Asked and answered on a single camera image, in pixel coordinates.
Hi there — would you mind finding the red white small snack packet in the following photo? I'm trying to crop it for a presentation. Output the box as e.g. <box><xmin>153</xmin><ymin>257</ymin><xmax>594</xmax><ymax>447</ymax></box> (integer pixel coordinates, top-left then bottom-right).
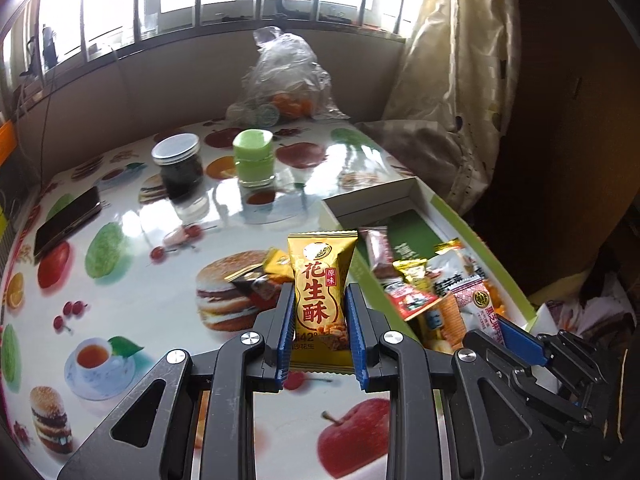
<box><xmin>383</xmin><ymin>282</ymin><xmax>438</xmax><ymax>321</ymax></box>

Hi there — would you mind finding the gold peanut crisp candy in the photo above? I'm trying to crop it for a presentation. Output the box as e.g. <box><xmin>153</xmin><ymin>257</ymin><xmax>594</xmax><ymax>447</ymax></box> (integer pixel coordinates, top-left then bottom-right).
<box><xmin>288</xmin><ymin>231</ymin><xmax>358</xmax><ymax>374</ymax></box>
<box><xmin>262</xmin><ymin>247</ymin><xmax>294</xmax><ymax>284</ymax></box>

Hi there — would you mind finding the white orange konjac snack packet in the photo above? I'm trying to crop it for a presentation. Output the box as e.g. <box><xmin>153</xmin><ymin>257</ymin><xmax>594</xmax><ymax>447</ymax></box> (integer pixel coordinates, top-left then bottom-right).
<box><xmin>426</xmin><ymin>246</ymin><xmax>486</xmax><ymax>350</ymax></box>

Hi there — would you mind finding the gold rice bar snack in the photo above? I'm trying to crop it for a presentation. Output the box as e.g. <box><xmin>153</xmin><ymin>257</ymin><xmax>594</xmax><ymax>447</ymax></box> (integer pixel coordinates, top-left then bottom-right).
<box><xmin>391</xmin><ymin>258</ymin><xmax>444</xmax><ymax>351</ymax></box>

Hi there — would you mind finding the white red sesame nougat candy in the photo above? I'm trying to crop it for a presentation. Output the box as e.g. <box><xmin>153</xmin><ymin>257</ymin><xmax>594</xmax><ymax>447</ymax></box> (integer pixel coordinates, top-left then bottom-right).
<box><xmin>359</xmin><ymin>226</ymin><xmax>398</xmax><ymax>280</ymax></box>

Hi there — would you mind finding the red black snack packet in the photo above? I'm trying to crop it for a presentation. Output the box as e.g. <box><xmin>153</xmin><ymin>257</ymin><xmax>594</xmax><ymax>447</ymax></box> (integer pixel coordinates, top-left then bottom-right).
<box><xmin>226</xmin><ymin>263</ymin><xmax>282</xmax><ymax>311</ymax></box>

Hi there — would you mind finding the green cardboard box tray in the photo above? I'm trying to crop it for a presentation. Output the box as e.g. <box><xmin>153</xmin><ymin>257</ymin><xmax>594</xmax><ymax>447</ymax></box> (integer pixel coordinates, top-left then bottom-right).
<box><xmin>319</xmin><ymin>176</ymin><xmax>539</xmax><ymax>356</ymax></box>

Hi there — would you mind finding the beige patterned curtain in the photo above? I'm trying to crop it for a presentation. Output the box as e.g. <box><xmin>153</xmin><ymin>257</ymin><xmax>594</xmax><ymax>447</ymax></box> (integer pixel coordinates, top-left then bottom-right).
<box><xmin>359</xmin><ymin>0</ymin><xmax>521</xmax><ymax>214</ymax></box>

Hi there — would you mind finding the black smartphone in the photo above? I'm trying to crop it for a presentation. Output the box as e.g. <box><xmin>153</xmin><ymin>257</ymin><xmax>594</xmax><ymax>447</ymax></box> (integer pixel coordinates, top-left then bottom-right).
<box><xmin>34</xmin><ymin>186</ymin><xmax>102</xmax><ymax>261</ymax></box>

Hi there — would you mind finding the green glass jar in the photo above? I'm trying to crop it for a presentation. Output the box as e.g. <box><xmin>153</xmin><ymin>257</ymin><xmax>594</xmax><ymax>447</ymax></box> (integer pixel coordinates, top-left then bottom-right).
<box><xmin>232</xmin><ymin>129</ymin><xmax>274</xmax><ymax>188</ymax></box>

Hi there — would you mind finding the dark jar white lid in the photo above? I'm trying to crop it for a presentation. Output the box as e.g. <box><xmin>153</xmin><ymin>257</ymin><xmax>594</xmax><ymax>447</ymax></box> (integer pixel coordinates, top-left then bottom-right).
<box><xmin>151</xmin><ymin>132</ymin><xmax>204</xmax><ymax>203</ymax></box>

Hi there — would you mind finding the clear plastic bag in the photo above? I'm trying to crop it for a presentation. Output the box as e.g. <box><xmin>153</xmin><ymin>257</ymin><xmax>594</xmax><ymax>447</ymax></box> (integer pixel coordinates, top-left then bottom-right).
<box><xmin>226</xmin><ymin>26</ymin><xmax>348</xmax><ymax>129</ymax></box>

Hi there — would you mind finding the orange storage box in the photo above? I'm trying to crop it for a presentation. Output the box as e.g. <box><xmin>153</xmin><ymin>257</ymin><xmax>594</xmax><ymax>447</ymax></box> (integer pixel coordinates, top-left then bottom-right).
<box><xmin>0</xmin><ymin>122</ymin><xmax>17</xmax><ymax>165</ymax></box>

